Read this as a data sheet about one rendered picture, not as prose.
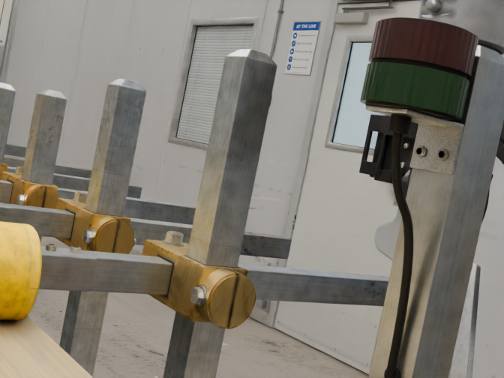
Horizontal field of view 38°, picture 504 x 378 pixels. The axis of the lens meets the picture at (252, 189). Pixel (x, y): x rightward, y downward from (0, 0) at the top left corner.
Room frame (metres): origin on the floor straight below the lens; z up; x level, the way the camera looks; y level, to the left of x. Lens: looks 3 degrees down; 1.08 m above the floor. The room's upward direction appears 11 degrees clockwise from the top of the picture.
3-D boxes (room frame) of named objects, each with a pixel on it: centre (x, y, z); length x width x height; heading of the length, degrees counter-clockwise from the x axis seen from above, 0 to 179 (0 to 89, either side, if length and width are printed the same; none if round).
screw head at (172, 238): (0.73, 0.07, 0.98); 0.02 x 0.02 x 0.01
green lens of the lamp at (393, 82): (0.44, -0.08, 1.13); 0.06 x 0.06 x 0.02
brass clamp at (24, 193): (1.10, 0.33, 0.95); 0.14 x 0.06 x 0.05; 35
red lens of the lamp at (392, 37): (0.44, -0.08, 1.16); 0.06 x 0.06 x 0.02
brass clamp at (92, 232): (0.89, 0.18, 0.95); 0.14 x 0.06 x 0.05; 35
